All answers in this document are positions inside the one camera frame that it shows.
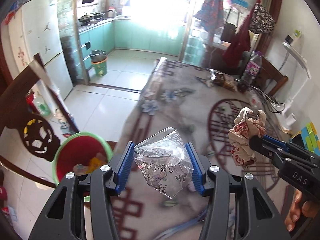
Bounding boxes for white desk lamp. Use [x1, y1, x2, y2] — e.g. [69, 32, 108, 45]
[280, 41, 313, 131]

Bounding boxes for teal kitchen cabinets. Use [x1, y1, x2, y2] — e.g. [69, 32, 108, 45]
[79, 19, 185, 69]

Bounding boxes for blue green toy board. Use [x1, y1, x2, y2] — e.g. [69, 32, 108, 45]
[298, 122, 320, 155]

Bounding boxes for dark red hanging garment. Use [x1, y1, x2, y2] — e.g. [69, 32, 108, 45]
[222, 5, 255, 69]

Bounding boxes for patterned black white bag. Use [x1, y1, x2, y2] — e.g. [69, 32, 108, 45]
[249, 3, 276, 34]

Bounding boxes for red white wrapper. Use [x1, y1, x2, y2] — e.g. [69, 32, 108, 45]
[228, 107, 266, 168]

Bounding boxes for right hand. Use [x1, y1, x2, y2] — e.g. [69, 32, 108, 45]
[285, 190, 319, 232]

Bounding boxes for black cables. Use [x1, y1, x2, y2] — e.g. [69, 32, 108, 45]
[249, 84, 286, 114]

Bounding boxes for clear plastic bag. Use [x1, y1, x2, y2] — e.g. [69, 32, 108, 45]
[134, 127, 194, 199]

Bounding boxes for red basin green rim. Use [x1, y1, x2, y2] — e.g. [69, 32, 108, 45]
[51, 132, 114, 203]

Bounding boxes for wooden chair far side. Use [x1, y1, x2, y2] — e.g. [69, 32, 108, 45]
[255, 57, 289, 96]

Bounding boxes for black smartphone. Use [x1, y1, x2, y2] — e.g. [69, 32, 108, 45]
[290, 133, 304, 147]

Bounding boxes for floral tablecloth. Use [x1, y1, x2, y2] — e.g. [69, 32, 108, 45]
[109, 56, 301, 240]

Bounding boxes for purple label drink bottle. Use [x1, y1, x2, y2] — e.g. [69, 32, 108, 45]
[241, 51, 263, 86]

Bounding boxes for green trash bin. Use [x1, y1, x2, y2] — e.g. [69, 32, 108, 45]
[90, 49, 107, 76]

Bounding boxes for black hanging bag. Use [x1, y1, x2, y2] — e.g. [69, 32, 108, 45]
[220, 8, 236, 43]

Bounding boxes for dark wooden chair left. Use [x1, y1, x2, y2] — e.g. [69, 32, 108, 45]
[1, 54, 79, 162]

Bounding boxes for black wok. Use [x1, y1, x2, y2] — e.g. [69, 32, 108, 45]
[78, 12, 105, 25]

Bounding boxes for plaid hanging cloth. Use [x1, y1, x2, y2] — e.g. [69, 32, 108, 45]
[194, 0, 224, 34]

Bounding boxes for brown snack package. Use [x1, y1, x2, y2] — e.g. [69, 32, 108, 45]
[210, 69, 237, 92]

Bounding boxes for white refrigerator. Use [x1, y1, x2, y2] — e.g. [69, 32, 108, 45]
[1, 0, 73, 98]

